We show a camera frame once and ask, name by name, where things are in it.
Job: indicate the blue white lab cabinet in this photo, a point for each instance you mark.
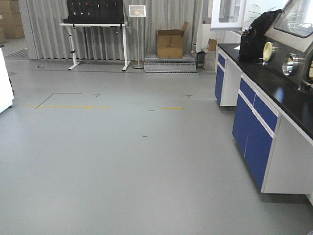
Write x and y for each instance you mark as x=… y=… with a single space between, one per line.
x=273 y=123

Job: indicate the white cabinet with window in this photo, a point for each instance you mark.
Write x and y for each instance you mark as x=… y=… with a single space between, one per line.
x=221 y=20

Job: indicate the white cabinet edge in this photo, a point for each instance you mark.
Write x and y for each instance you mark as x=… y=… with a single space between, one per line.
x=6 y=92

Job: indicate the metal grating platform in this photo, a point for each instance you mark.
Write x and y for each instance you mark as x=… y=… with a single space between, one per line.
x=186 y=64

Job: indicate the large open cardboard box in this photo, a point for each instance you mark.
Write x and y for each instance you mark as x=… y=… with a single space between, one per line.
x=170 y=42

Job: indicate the stainless steel box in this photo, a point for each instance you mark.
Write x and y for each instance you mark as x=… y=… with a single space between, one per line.
x=206 y=59

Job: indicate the small cardboard box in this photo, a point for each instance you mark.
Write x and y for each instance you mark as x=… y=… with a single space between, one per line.
x=212 y=43

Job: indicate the sign stand with poster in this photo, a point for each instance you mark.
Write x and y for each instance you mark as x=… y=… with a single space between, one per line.
x=137 y=11

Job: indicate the black backpack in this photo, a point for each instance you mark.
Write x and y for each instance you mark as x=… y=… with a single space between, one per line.
x=254 y=39

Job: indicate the black equipment rack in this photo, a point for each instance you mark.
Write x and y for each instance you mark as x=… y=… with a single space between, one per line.
x=95 y=12

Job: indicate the grey curtain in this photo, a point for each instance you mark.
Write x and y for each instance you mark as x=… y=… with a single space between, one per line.
x=46 y=38

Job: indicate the glove box chamber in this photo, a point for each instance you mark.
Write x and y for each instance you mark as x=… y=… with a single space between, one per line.
x=291 y=35

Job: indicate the stacked cardboard boxes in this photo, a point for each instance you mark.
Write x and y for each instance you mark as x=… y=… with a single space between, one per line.
x=11 y=19

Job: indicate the white frame workbench table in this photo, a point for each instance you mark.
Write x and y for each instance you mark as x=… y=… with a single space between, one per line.
x=94 y=39

